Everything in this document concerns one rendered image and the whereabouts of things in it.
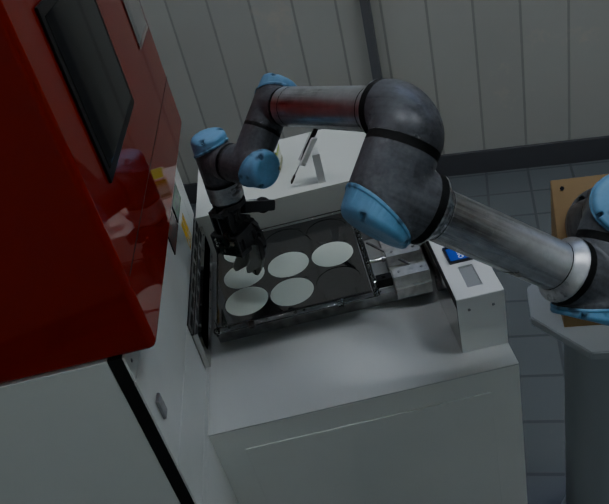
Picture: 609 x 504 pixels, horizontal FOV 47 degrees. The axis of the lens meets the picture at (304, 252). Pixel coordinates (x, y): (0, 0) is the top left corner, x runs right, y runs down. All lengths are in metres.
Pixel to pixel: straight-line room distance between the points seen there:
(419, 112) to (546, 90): 2.51
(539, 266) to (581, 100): 2.46
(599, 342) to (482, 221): 0.48
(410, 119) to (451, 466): 0.84
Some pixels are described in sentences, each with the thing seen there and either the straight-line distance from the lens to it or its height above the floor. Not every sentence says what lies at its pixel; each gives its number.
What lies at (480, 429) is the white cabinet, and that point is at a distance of 1.53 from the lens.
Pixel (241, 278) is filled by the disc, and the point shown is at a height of 0.90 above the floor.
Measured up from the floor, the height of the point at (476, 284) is 0.96.
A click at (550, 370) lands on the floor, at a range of 2.57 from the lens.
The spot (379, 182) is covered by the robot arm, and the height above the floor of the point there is 1.34.
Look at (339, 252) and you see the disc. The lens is 1.65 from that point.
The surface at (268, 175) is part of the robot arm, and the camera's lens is 1.33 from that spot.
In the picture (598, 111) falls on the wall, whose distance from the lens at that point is 3.61.
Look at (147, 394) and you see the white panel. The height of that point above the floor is 1.13.
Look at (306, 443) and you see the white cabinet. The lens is 1.47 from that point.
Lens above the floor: 1.83
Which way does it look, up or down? 34 degrees down
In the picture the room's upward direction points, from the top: 15 degrees counter-clockwise
